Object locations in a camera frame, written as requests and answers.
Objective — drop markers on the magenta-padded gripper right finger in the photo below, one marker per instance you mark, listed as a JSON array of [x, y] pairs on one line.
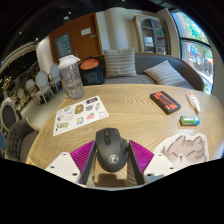
[[159, 165]]

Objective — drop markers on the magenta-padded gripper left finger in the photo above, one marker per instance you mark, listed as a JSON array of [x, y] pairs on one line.
[[61, 164]]

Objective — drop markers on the black computer mouse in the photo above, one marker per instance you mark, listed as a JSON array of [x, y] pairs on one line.
[[111, 150]]

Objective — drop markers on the cat-shaped mouse pad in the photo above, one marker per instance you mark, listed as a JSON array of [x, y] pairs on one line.
[[185, 150]]

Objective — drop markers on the yellow sticker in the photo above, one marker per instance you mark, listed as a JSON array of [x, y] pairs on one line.
[[30, 162]]

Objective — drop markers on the grey tufted chair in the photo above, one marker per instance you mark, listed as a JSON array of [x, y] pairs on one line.
[[20, 138]]

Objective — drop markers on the white sticker sheet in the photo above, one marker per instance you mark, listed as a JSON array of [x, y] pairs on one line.
[[78, 115]]

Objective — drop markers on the green pack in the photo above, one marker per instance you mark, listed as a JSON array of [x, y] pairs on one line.
[[190, 120]]

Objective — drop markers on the black and red box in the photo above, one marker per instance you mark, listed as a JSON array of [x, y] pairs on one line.
[[165, 102]]

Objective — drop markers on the white tube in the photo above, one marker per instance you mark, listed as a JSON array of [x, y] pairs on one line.
[[194, 101]]

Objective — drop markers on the white round-back chair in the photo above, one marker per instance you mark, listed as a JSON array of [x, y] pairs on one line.
[[8, 113]]

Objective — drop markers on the group of white chairs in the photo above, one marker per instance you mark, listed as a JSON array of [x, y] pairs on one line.
[[42, 83]]

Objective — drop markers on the clear shaker bottle white lid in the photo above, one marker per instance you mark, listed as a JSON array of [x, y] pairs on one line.
[[71, 80]]

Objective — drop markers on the flat-lying striped cushion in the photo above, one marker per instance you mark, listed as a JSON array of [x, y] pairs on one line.
[[165, 74]]

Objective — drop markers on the grey curved sofa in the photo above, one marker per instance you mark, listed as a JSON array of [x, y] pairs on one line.
[[150, 61]]

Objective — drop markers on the upright striped cushion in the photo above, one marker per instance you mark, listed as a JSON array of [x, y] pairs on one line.
[[120, 63]]

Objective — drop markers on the blue poster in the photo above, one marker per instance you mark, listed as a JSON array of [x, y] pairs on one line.
[[63, 45]]

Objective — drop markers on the brown wooden door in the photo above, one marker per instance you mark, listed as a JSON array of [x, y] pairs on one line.
[[81, 45]]

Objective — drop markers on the large glass window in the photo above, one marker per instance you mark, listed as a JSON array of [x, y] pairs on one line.
[[196, 50]]

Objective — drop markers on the arched wooden shelf cabinet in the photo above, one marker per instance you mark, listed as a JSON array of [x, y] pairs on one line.
[[153, 35]]

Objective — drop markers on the white door sign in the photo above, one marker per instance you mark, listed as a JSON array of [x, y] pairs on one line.
[[85, 31]]

